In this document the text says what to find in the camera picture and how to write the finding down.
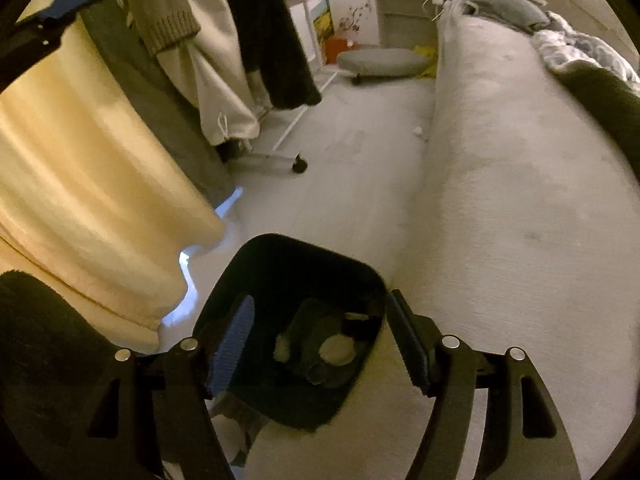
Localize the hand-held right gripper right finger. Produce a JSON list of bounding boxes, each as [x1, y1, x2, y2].
[[386, 289, 584, 480]]

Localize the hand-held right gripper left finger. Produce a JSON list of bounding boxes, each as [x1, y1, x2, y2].
[[50, 294, 256, 480]]

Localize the dark trash bin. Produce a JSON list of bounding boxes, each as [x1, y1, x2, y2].
[[192, 232, 388, 431]]

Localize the olive knit coat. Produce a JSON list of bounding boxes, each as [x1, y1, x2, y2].
[[117, 0, 203, 58]]

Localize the cream jacket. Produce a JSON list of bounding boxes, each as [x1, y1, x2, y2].
[[165, 0, 261, 146]]

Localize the yellow curtain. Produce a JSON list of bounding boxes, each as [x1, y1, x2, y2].
[[0, 0, 226, 353]]

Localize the black hanging garment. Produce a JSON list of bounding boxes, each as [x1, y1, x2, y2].
[[225, 0, 323, 111]]

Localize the yellow flower painting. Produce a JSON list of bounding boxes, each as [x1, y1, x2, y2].
[[312, 0, 333, 43]]

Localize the orange box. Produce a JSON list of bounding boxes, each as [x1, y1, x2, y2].
[[325, 37, 351, 66]]

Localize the grey rolling stool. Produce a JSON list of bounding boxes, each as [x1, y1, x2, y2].
[[336, 47, 432, 86]]

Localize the yellow plastic bag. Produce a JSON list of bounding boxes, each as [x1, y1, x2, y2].
[[412, 44, 438, 78]]

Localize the dark green fuzzy blanket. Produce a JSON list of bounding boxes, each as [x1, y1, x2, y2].
[[552, 65, 640, 181]]

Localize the white dressing table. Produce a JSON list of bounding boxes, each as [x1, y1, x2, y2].
[[332, 0, 461, 53]]

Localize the patterned light duvet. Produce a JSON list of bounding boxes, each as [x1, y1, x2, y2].
[[530, 10, 640, 86]]

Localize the grey pillow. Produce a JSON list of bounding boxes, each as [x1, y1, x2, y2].
[[462, 0, 551, 33]]

